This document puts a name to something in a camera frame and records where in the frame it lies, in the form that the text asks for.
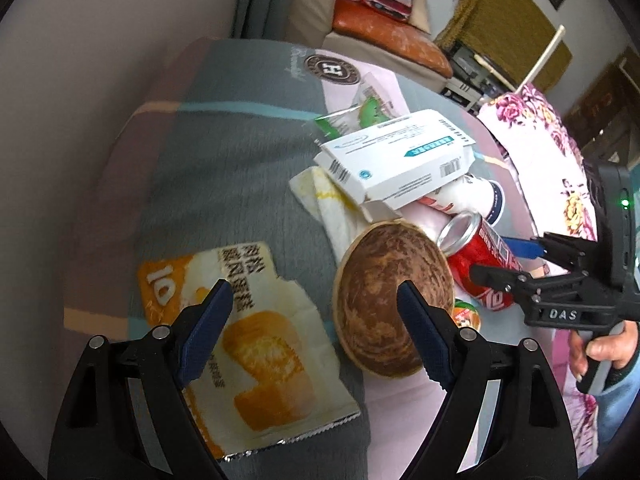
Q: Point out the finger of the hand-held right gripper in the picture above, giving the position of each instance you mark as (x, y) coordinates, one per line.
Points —
(522, 248)
(500, 277)

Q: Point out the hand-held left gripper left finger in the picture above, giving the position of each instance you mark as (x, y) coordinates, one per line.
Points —
(202, 335)

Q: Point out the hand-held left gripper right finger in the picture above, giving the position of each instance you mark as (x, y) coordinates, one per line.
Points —
(425, 335)

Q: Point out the red soda can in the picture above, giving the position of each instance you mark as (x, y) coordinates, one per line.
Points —
(487, 255)

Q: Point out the orange egg toy package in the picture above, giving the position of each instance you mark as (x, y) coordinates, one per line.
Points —
(465, 316)

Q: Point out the brown paper bowl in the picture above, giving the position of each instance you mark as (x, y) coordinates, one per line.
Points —
(380, 280)

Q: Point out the white yogurt bottle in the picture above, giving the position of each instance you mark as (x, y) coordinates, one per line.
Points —
(470, 195)

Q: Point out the yellow cake snack packet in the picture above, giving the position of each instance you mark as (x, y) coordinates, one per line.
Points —
(280, 360)

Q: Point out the person's right forearm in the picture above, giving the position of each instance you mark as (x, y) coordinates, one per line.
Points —
(625, 400)

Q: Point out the person's right hand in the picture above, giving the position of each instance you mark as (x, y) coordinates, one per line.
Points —
(617, 347)

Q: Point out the pink floral blanket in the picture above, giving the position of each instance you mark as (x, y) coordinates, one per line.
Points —
(545, 135)

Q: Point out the brown wooden cabinet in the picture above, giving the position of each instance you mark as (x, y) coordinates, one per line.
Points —
(605, 100)

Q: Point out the white medicine box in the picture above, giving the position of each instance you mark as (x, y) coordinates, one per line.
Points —
(400, 155)

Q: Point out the white crumpled tissue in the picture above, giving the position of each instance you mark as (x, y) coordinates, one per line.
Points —
(330, 210)

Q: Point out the stereo equipment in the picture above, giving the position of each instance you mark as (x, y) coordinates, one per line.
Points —
(470, 65)

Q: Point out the white pole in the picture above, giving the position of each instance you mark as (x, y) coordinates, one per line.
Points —
(545, 55)

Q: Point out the clear green candy wrapper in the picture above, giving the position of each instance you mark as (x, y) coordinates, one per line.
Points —
(372, 110)

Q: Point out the yellow brown cloth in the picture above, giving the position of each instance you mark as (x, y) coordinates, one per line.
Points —
(500, 15)

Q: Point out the orange seat cushion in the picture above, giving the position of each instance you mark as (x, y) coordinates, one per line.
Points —
(390, 35)

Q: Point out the cream cushion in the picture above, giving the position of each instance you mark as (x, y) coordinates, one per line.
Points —
(420, 10)

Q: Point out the beige armchair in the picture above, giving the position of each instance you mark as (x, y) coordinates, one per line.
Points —
(310, 10)

